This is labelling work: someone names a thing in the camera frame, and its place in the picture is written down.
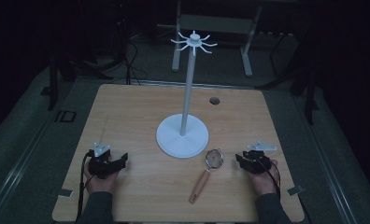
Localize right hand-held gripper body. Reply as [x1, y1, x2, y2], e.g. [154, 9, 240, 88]
[242, 141, 278, 175]

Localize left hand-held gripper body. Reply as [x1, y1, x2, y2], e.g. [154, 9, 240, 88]
[87, 142, 116, 180]

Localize person's right hand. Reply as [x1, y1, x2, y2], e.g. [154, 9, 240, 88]
[247, 159, 280, 197]

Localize person's left hand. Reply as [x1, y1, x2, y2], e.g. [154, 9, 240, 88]
[83, 161, 121, 196]

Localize grey tape piece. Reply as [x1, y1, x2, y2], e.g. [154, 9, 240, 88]
[287, 185, 306, 197]

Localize black floor socket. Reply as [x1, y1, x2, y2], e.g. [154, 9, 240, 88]
[54, 109, 78, 123]

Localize white hook stand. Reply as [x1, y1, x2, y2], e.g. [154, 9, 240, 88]
[155, 30, 219, 160]

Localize black stand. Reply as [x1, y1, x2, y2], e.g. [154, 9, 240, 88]
[40, 55, 62, 112]
[297, 70, 320, 126]

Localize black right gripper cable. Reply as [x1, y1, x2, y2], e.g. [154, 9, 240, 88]
[257, 158, 282, 200]

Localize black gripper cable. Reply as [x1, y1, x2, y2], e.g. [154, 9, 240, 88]
[257, 158, 282, 200]
[76, 151, 94, 222]

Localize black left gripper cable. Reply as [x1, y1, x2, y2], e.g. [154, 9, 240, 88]
[76, 151, 94, 222]

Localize wooden-handled mesh strainer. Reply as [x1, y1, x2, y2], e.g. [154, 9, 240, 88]
[188, 147, 224, 205]

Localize black floor cables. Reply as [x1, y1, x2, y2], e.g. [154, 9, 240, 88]
[122, 39, 150, 86]

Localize grey metal table frame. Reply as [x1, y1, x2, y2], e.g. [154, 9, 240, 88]
[171, 0, 263, 78]

